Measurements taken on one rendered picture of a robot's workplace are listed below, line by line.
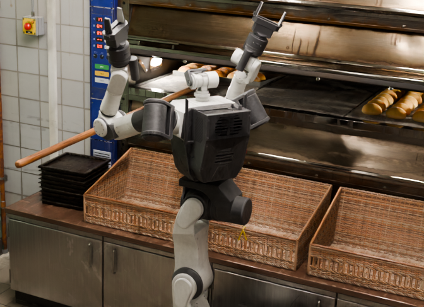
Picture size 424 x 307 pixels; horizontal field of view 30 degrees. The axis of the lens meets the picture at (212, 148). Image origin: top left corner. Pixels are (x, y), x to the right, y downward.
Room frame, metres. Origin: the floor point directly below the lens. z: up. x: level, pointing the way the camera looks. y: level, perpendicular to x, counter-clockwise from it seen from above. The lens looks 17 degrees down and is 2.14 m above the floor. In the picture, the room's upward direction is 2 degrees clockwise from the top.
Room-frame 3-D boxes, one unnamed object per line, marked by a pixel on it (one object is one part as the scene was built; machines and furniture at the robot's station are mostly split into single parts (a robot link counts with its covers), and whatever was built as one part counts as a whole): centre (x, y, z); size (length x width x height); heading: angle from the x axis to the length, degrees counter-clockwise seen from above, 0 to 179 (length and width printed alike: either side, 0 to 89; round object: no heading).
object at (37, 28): (4.41, 1.03, 1.46); 0.10 x 0.07 x 0.10; 65
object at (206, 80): (3.07, 0.04, 1.46); 0.10 x 0.07 x 0.09; 121
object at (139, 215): (3.82, 0.29, 0.72); 0.56 x 0.49 x 0.28; 66
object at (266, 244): (3.57, -0.25, 0.72); 0.56 x 0.49 x 0.28; 64
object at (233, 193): (3.03, -0.02, 1.00); 0.28 x 0.13 x 0.18; 66
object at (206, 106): (3.02, 0.02, 1.26); 0.34 x 0.30 x 0.36; 121
